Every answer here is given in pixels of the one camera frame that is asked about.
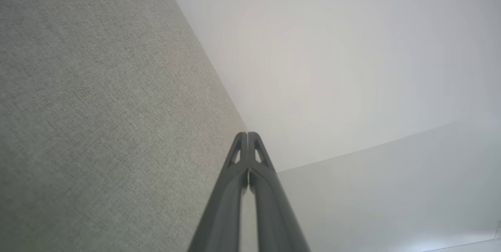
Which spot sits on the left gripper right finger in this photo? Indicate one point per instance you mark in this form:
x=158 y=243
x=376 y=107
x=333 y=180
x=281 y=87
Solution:
x=274 y=220

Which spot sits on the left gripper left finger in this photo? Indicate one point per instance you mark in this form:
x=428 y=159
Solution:
x=223 y=213

